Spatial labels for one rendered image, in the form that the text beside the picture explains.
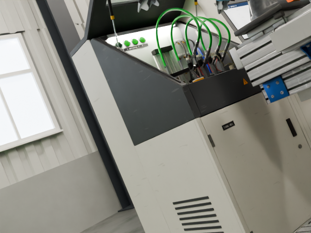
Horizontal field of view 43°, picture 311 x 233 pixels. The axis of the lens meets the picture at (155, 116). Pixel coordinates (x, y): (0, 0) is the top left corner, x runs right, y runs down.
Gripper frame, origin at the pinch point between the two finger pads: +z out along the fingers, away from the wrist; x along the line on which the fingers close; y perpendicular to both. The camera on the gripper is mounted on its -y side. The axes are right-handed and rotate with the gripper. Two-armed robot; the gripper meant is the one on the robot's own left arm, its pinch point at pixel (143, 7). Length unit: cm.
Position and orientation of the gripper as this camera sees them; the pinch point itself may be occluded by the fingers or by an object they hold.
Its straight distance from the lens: 201.0
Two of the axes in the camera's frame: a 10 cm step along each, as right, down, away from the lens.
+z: -3.1, 6.2, 7.2
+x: 6.3, -4.3, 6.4
